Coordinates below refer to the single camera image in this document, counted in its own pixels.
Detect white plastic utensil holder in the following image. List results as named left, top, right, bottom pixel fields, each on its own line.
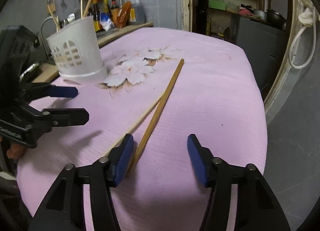
left=46, top=15, right=109, bottom=84

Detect wooden spoon handle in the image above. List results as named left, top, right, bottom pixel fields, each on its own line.
left=47, top=5, right=61, bottom=31

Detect grey fridge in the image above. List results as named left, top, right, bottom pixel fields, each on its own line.
left=229, top=13, right=291, bottom=92

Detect foil tray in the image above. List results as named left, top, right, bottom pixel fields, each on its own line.
left=18, top=62, right=41, bottom=79

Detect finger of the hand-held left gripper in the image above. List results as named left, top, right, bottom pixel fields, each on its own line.
left=24, top=82, right=79, bottom=102
left=26, top=105, right=90, bottom=142

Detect wooden door frame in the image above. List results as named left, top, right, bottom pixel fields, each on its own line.
left=180, top=0, right=313, bottom=112

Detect green box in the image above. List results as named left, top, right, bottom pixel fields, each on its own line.
left=208, top=0, right=227, bottom=11

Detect small steel pot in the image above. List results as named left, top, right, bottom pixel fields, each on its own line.
left=252, top=8, right=268, bottom=20

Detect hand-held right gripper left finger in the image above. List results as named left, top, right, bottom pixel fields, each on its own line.
left=28, top=133, right=135, bottom=231

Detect large cooking oil bottle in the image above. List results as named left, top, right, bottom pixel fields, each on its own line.
left=128, top=0, right=141, bottom=23

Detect dark metal pot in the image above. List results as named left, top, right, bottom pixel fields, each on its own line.
left=266, top=9, right=287, bottom=30

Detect dark bamboo chopstick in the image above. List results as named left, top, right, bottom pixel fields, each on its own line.
left=128, top=58, right=185, bottom=172

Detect pink flowered tablecloth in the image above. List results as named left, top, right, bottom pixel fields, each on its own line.
left=16, top=27, right=268, bottom=231

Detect blue and white bag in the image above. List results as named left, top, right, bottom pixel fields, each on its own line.
left=99, top=12, right=116, bottom=31

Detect light wooden chopstick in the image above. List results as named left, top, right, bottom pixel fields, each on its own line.
left=102, top=91, right=167, bottom=158

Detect white hose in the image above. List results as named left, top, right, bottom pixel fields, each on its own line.
left=288, top=24, right=316, bottom=69

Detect metal faucet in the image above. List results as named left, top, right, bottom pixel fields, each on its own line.
left=37, top=16, right=61, bottom=58

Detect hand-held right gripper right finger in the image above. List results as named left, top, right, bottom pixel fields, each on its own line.
left=187, top=133, right=292, bottom=231

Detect person's left hand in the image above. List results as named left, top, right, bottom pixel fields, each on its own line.
left=6, top=144, right=24, bottom=160

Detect cream rubber gloves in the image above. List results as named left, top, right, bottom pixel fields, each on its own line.
left=298, top=0, right=320, bottom=28

